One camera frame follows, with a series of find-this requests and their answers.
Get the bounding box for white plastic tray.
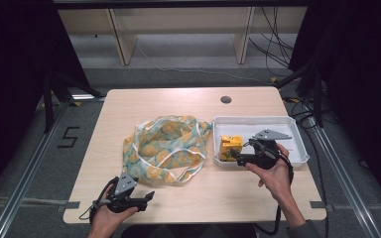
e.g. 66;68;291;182
210;115;311;169

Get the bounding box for green orange-print cloth bag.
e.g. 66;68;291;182
122;114;213;186

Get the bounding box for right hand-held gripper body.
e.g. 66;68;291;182
236;128;293;171

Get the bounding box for black metal stand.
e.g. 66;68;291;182
274;62;325;129
41;69;103;134

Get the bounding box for beige wooden shelf unit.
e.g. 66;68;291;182
57;5;309;66

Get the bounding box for person's dark lap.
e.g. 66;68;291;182
120;223;266;238

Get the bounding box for grey floor tape strip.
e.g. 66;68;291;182
309;199;335;213
56;200;81;213

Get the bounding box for person's right hand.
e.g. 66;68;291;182
245;142;295;203

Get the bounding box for left hand-held gripper black cable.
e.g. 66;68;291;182
78;176;121;223

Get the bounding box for black curtain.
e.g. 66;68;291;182
287;0;381;219
0;0;91;206

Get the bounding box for person's left hand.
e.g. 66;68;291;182
87;183;140;238

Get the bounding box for black hanging cables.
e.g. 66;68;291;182
247;5;296;78

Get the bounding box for yellow box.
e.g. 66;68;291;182
218;134;244;163

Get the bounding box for right hand-held gripper black cable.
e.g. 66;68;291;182
253;152;296;237

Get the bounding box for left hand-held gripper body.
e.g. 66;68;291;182
104;170;149;214

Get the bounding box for hand-held gripper black cable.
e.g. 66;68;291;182
253;152;296;237
78;176;121;223

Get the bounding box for aluminium floor rail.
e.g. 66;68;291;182
305;115;381;238
0;101;72;238

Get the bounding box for white floor cable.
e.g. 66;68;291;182
132;41;274;84

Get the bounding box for black floor cables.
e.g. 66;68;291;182
283;96;331;238

